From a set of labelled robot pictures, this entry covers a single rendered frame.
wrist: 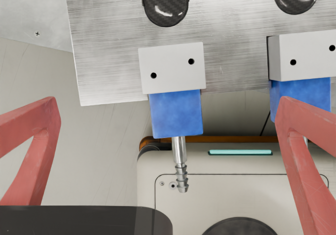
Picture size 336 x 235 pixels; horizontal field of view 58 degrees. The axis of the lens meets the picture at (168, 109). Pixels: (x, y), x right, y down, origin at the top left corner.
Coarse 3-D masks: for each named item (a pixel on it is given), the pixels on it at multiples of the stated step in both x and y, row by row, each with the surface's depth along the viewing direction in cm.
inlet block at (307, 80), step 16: (304, 32) 23; (320, 32) 23; (272, 48) 25; (288, 48) 23; (304, 48) 23; (320, 48) 23; (272, 64) 25; (288, 64) 23; (304, 64) 23; (320, 64) 23; (272, 80) 26; (288, 80) 24; (304, 80) 25; (320, 80) 25; (272, 96) 27; (304, 96) 25; (320, 96) 25; (272, 112) 27
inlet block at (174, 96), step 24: (144, 48) 23; (168, 48) 23; (192, 48) 23; (144, 72) 23; (168, 72) 23; (192, 72) 23; (168, 96) 25; (192, 96) 25; (168, 120) 25; (192, 120) 25
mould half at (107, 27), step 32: (96, 0) 25; (128, 0) 25; (192, 0) 25; (224, 0) 25; (256, 0) 25; (320, 0) 25; (96, 32) 26; (128, 32) 26; (160, 32) 26; (192, 32) 26; (224, 32) 26; (256, 32) 26; (288, 32) 26; (96, 64) 26; (128, 64) 26; (224, 64) 26; (256, 64) 26; (96, 96) 26; (128, 96) 26
